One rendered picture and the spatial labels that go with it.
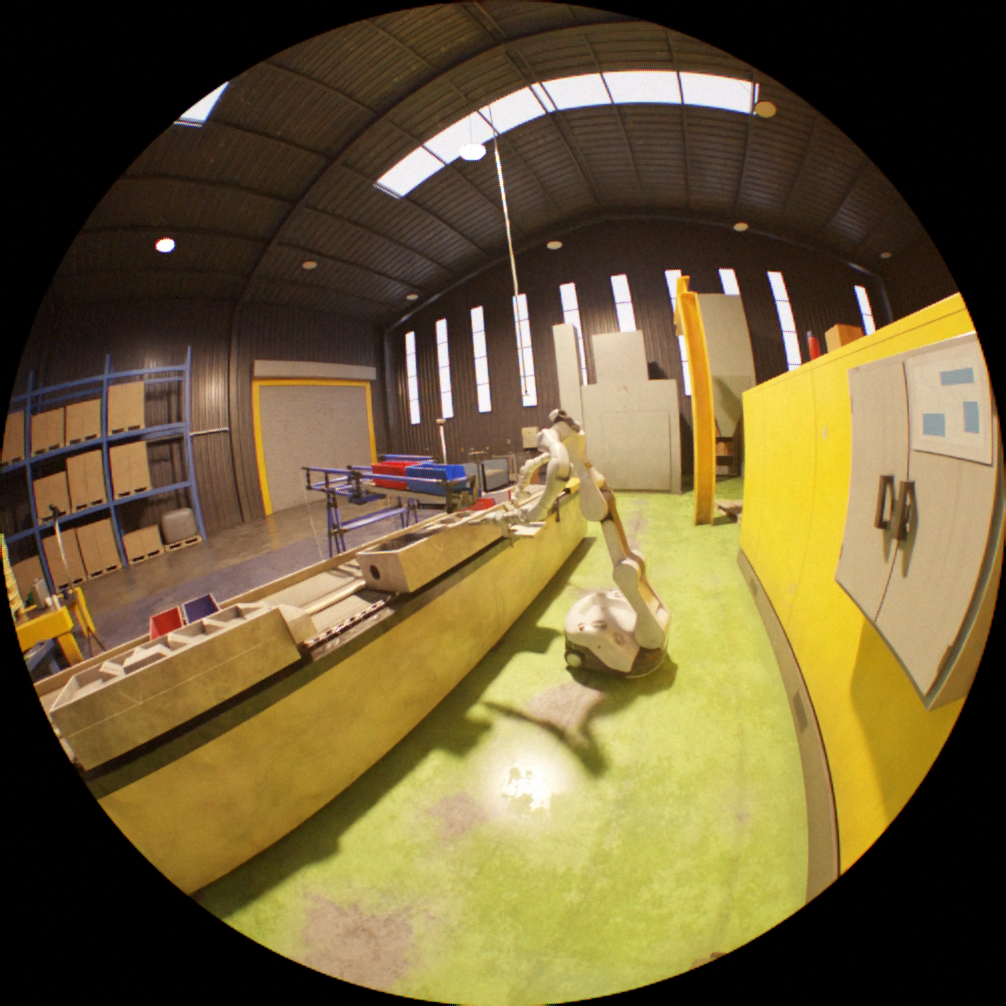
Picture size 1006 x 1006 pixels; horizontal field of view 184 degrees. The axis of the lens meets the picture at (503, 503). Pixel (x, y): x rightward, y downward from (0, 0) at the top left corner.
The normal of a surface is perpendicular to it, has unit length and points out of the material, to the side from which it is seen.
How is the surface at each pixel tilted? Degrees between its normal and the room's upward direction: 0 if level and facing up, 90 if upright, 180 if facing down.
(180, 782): 90
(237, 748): 90
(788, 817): 0
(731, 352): 90
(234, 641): 80
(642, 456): 90
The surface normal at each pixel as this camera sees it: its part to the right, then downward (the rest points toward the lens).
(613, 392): -0.48, 0.22
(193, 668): 0.85, -0.15
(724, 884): -0.08, -0.98
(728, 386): -0.40, 0.57
